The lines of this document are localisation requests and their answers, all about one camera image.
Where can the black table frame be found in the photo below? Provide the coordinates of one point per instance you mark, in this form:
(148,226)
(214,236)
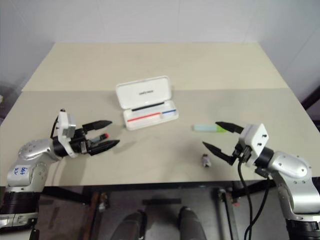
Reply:
(125,187)

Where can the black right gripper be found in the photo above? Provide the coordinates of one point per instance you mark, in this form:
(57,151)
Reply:
(241,151)

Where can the black pen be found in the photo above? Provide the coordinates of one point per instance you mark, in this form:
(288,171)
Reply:
(147,106)

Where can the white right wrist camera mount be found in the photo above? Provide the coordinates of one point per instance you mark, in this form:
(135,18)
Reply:
(257,136)

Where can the flat black bar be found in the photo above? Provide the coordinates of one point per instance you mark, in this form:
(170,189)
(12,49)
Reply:
(161,201)

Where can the brown upright post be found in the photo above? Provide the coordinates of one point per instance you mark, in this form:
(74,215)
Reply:
(96,207)

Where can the blue pen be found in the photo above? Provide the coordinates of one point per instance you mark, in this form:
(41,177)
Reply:
(170,111)

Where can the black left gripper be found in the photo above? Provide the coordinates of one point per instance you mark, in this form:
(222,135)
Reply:
(80,143)

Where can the white open pencil case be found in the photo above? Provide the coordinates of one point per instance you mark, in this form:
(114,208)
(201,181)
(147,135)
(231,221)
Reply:
(143,93)

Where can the dark rounded shape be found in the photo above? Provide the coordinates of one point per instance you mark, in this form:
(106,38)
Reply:
(131,226)
(191,225)

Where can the grey metal stand leg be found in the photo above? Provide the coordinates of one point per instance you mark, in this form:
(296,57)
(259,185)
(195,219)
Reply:
(228,212)

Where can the light green highlighter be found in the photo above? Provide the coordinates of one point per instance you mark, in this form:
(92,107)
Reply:
(205,128)

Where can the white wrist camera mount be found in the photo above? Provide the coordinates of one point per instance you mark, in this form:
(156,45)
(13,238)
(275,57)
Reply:
(63,120)
(257,136)

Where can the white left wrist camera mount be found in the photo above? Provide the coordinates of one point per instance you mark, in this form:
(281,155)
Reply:
(63,120)

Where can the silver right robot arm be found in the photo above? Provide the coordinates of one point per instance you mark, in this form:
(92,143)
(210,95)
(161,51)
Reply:
(290,165)

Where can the dark pen with red tip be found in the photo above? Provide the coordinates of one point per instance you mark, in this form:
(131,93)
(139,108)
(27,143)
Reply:
(103,137)

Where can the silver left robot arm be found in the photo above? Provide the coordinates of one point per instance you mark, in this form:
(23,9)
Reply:
(32,152)

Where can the dark metal rack frame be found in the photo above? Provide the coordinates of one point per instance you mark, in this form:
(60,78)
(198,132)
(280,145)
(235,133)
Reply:
(312,98)

